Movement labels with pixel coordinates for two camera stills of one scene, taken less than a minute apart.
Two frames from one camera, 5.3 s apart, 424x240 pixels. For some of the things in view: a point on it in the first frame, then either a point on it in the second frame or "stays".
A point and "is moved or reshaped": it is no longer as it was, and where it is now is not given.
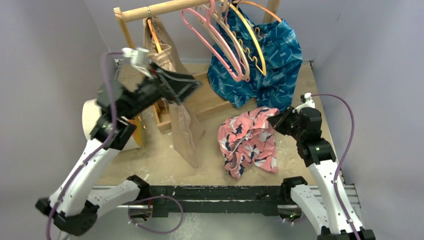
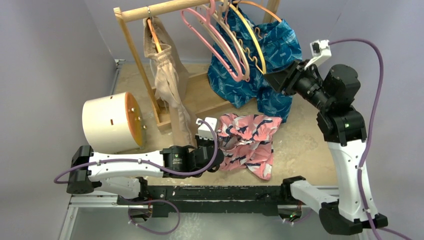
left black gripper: x=183 y=85 → x=200 y=141
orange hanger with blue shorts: x=258 y=6 stays
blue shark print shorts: x=246 y=62 stays
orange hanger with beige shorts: x=154 y=35 stays
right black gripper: x=282 y=122 → x=289 y=79
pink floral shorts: x=248 y=139 is moved or reshaped
